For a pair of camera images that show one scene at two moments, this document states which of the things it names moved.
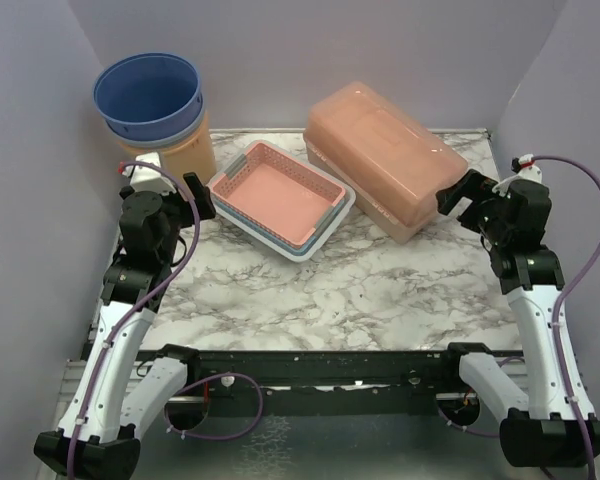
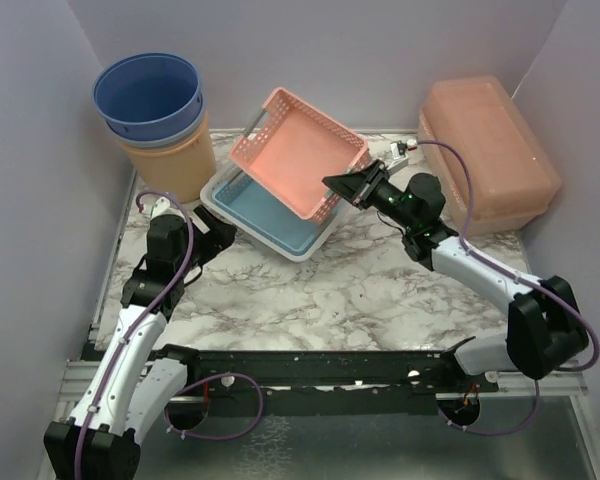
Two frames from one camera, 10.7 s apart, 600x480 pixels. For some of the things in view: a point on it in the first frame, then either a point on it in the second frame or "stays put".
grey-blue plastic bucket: [159, 140] stays put
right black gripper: [474, 185] → [359, 187]
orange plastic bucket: [195, 155] stays put
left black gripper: [201, 195] → [220, 236]
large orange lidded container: [384, 160] → [513, 178]
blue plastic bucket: [149, 96] stays put
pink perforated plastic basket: [277, 192] → [290, 146]
